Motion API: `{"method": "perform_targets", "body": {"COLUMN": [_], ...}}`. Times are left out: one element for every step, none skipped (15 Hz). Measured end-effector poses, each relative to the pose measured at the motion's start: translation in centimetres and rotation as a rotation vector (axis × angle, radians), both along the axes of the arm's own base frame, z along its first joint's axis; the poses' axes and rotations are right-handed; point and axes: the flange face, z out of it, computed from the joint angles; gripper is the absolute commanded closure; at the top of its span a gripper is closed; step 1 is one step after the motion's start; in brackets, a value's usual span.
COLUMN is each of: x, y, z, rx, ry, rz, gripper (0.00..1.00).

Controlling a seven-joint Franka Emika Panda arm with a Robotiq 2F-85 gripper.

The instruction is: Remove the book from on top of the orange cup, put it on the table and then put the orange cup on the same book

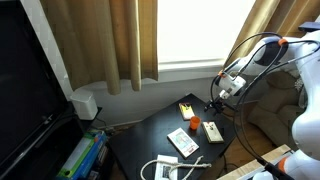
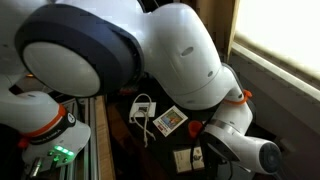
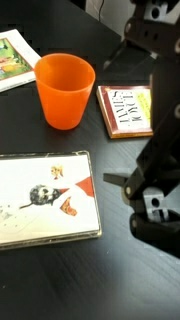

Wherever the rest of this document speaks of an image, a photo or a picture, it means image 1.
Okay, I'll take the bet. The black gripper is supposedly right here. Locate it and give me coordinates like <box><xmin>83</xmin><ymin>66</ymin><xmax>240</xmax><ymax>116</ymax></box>
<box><xmin>204</xmin><ymin>96</ymin><xmax>232</xmax><ymax>117</ymax></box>

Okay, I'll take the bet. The white cover book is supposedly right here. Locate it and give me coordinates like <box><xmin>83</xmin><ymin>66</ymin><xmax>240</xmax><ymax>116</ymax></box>
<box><xmin>201</xmin><ymin>121</ymin><xmax>225</xmax><ymax>144</ymax></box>

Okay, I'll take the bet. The small orange cup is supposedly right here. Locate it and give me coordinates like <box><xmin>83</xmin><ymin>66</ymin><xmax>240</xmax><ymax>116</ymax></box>
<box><xmin>189</xmin><ymin>115</ymin><xmax>202</xmax><ymax>131</ymax></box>

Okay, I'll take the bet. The yellow and dark cover book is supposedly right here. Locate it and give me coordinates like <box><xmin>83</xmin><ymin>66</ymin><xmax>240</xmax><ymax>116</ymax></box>
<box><xmin>178</xmin><ymin>102</ymin><xmax>196</xmax><ymax>121</ymax></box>

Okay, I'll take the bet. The Boxcar Children paperback book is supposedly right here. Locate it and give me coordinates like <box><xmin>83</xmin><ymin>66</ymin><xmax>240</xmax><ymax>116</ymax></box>
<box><xmin>166</xmin><ymin>127</ymin><xmax>200</xmax><ymax>159</ymax></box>

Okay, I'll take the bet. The olive green armchair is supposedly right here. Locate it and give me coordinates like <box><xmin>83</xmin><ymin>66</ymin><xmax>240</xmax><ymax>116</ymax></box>
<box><xmin>247</xmin><ymin>69</ymin><xmax>309</xmax><ymax>151</ymax></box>

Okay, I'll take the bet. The light wooden board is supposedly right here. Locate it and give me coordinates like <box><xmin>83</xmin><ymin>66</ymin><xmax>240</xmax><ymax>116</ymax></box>
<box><xmin>216</xmin><ymin>143</ymin><xmax>293</xmax><ymax>180</ymax></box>

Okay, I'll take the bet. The bright window with white sill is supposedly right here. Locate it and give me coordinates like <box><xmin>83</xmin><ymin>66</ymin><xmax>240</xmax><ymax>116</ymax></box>
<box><xmin>156</xmin><ymin>0</ymin><xmax>258</xmax><ymax>72</ymax></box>

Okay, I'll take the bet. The cream knit blanket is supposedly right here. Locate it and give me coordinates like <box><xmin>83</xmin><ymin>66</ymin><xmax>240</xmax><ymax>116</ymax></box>
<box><xmin>292</xmin><ymin>69</ymin><xmax>307</xmax><ymax>108</ymax></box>

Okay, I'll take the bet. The narrow beige curtain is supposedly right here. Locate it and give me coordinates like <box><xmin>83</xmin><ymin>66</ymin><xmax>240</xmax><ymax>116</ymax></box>
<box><xmin>222</xmin><ymin>0</ymin><xmax>320</xmax><ymax>76</ymax></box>

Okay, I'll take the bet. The white speaker box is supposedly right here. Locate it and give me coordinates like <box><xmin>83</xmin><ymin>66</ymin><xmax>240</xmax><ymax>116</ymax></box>
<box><xmin>69</xmin><ymin>89</ymin><xmax>99</xmax><ymax>121</ymax></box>

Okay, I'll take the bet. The wide beige curtain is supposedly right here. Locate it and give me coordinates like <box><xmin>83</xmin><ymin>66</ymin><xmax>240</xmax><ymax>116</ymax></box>
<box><xmin>39</xmin><ymin>0</ymin><xmax>159</xmax><ymax>96</ymax></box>

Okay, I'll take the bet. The green framed drawing board toy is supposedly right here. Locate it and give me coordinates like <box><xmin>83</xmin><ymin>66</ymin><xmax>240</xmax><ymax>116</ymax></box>
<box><xmin>56</xmin><ymin>131</ymin><xmax>101</xmax><ymax>179</ymax></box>

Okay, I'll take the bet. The black television stand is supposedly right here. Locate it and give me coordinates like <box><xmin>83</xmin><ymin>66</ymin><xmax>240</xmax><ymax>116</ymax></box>
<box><xmin>0</xmin><ymin>103</ymin><xmax>114</xmax><ymax>180</ymax></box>

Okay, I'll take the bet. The black flat screen television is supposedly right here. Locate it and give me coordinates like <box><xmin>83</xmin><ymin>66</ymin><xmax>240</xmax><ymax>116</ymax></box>
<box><xmin>0</xmin><ymin>0</ymin><xmax>73</xmax><ymax>171</ymax></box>

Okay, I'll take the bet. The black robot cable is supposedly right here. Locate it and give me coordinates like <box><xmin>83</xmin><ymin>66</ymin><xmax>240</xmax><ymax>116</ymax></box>
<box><xmin>209</xmin><ymin>31</ymin><xmax>320</xmax><ymax>180</ymax></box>

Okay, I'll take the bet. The thin black floor cable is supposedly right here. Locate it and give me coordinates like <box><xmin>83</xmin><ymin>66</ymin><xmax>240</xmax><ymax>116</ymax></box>
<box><xmin>95</xmin><ymin>115</ymin><xmax>116</xmax><ymax>133</ymax></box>

